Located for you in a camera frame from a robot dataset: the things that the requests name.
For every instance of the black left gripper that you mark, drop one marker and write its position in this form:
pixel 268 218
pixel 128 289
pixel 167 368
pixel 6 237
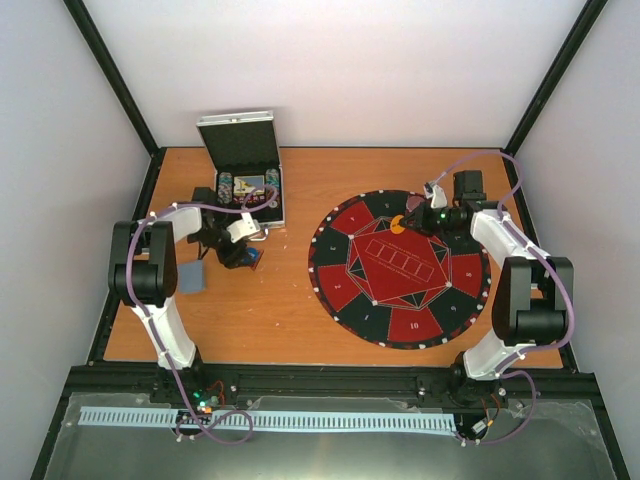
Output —
pixel 232 257

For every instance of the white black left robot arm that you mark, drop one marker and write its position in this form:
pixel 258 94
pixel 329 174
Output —
pixel 143 270

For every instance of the right poker chip row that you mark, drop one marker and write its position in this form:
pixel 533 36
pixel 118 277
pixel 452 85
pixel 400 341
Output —
pixel 272 177

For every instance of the round red black poker mat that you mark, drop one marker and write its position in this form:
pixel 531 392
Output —
pixel 406 291

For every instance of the clear dealer button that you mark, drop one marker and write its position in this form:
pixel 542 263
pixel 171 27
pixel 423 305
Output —
pixel 414 203

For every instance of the red dice row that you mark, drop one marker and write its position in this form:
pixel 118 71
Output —
pixel 249 202

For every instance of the orange big blind button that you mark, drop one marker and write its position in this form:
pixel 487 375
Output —
pixel 397 225

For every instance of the boxed playing card deck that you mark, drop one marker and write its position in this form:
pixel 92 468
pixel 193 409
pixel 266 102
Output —
pixel 248 184

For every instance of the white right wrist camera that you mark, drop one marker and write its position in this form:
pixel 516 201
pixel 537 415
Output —
pixel 435 196

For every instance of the light blue slotted cable duct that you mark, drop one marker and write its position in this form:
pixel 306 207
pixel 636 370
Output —
pixel 274 421

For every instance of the grey card deck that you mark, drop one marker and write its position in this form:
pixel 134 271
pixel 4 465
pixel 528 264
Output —
pixel 191 277

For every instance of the aluminium poker chip case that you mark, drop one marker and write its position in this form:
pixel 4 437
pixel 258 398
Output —
pixel 244 143

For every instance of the left poker chip row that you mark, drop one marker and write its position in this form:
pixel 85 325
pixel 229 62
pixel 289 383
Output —
pixel 225 188

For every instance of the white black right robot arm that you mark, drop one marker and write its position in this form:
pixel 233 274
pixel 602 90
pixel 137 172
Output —
pixel 532 309

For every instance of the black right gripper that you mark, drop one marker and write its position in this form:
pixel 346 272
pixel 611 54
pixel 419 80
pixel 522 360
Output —
pixel 421 222

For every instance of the poker chip row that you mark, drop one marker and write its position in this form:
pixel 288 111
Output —
pixel 272 177
pixel 225 188

